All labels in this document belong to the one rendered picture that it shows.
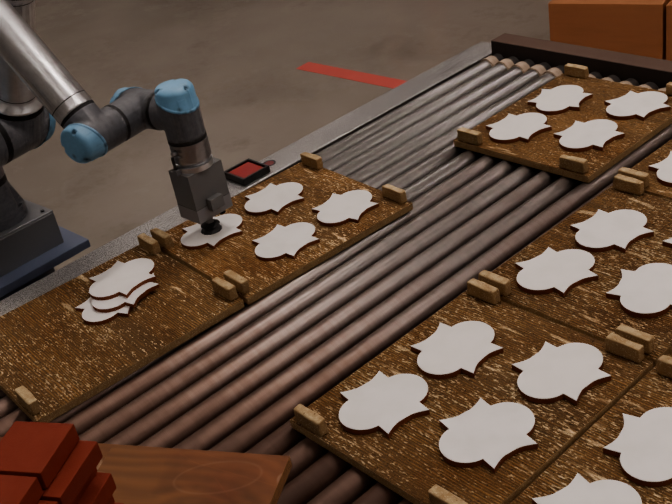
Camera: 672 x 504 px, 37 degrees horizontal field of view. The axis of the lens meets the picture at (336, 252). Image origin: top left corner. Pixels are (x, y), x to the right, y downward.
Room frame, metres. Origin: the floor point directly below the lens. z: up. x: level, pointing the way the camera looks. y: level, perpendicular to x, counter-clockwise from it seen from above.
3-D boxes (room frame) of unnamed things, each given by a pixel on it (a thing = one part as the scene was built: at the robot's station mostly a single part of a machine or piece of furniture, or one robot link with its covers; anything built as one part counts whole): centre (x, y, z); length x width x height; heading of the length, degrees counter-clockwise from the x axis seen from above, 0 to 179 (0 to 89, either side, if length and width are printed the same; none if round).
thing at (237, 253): (1.75, 0.10, 0.93); 0.41 x 0.35 x 0.02; 124
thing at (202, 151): (1.76, 0.24, 1.12); 0.08 x 0.08 x 0.05
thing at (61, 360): (1.52, 0.45, 0.93); 0.41 x 0.35 x 0.02; 125
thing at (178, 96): (1.76, 0.24, 1.20); 0.09 x 0.08 x 0.11; 51
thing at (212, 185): (1.75, 0.23, 1.04); 0.10 x 0.09 x 0.16; 40
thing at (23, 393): (1.30, 0.53, 0.95); 0.06 x 0.02 x 0.03; 35
